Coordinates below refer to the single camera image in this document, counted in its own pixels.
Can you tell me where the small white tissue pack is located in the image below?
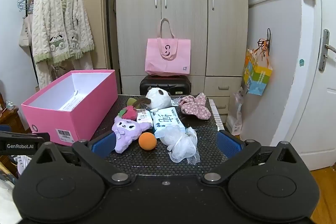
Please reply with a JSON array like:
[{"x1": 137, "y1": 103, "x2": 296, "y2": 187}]
[{"x1": 136, "y1": 110, "x2": 153, "y2": 125}]

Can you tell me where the brown wooden cabinet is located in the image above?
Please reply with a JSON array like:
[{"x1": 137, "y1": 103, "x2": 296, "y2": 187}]
[{"x1": 0, "y1": 106, "x2": 32, "y2": 133}]

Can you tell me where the beige canvas tote bag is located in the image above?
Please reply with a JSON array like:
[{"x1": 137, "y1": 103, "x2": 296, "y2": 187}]
[{"x1": 18, "y1": 13, "x2": 33, "y2": 49}]

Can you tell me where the black suitcase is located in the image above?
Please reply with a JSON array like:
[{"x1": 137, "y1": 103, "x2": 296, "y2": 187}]
[{"x1": 140, "y1": 75, "x2": 192, "y2": 96}]

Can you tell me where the black wall hook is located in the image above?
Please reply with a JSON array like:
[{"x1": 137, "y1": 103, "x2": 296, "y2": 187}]
[{"x1": 257, "y1": 28, "x2": 272, "y2": 56}]

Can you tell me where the large blue wet wipes pack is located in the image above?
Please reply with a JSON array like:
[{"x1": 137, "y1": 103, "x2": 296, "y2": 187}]
[{"x1": 152, "y1": 106, "x2": 187, "y2": 136}]

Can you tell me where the pink floral scrunchie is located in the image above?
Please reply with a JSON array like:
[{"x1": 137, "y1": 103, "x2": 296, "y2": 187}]
[{"x1": 178, "y1": 92, "x2": 211, "y2": 120}]

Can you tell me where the red strawberry plush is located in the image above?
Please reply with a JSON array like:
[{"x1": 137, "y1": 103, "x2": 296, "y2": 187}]
[{"x1": 118, "y1": 105, "x2": 138, "y2": 121}]

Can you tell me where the colourful paper gift bag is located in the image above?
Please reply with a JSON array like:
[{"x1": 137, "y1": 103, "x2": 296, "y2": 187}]
[{"x1": 243, "y1": 48, "x2": 273, "y2": 96}]

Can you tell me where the purple plush toy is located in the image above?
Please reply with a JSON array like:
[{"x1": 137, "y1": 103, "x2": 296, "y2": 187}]
[{"x1": 112, "y1": 115, "x2": 153, "y2": 154}]

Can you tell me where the pink tote bag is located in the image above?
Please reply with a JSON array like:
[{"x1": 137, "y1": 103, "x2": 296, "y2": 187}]
[{"x1": 145, "y1": 18, "x2": 191, "y2": 76}]

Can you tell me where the white door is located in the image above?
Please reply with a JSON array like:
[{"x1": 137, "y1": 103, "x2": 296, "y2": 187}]
[{"x1": 289, "y1": 0, "x2": 336, "y2": 171}]

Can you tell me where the tall beige board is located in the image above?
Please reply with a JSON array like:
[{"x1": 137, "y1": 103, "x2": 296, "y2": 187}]
[{"x1": 49, "y1": 0, "x2": 116, "y2": 70}]

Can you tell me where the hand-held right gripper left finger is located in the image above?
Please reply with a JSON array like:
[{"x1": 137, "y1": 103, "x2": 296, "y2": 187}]
[{"x1": 33, "y1": 131, "x2": 137, "y2": 186}]

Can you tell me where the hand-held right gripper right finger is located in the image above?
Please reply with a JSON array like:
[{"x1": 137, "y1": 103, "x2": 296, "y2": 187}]
[{"x1": 201, "y1": 130, "x2": 300, "y2": 186}]

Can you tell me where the pink cardboard box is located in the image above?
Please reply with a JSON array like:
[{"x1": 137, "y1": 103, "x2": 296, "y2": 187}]
[{"x1": 21, "y1": 70, "x2": 118, "y2": 147}]

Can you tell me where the orange ball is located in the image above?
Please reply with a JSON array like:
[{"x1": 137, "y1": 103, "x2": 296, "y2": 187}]
[{"x1": 138, "y1": 132, "x2": 157, "y2": 151}]

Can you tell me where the small hanging plush charm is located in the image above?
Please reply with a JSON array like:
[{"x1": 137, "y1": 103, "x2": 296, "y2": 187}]
[{"x1": 234, "y1": 88, "x2": 248, "y2": 104}]

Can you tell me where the white brown panda plush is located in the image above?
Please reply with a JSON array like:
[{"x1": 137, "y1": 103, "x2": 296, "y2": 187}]
[{"x1": 136, "y1": 87, "x2": 172, "y2": 110}]

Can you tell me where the grey wire hanger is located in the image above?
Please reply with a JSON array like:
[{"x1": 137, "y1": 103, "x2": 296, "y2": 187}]
[{"x1": 18, "y1": 0, "x2": 35, "y2": 12}]

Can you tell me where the white paper sheet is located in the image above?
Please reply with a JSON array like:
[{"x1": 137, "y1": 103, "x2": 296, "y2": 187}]
[{"x1": 59, "y1": 90, "x2": 80, "y2": 111}]

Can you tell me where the black honeycomb mat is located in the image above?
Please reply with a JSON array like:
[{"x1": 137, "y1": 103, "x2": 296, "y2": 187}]
[{"x1": 89, "y1": 94, "x2": 237, "y2": 178}]

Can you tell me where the white mesh bath sponge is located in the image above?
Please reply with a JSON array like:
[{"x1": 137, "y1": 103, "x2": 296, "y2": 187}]
[{"x1": 154, "y1": 126, "x2": 201, "y2": 164}]

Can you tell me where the cream fluffy robe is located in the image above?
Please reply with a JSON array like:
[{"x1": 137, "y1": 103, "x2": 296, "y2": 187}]
[{"x1": 31, "y1": 0, "x2": 95, "y2": 91}]

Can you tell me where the silver door handle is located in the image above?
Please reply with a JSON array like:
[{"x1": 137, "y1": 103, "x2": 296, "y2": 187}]
[{"x1": 319, "y1": 29, "x2": 336, "y2": 72}]

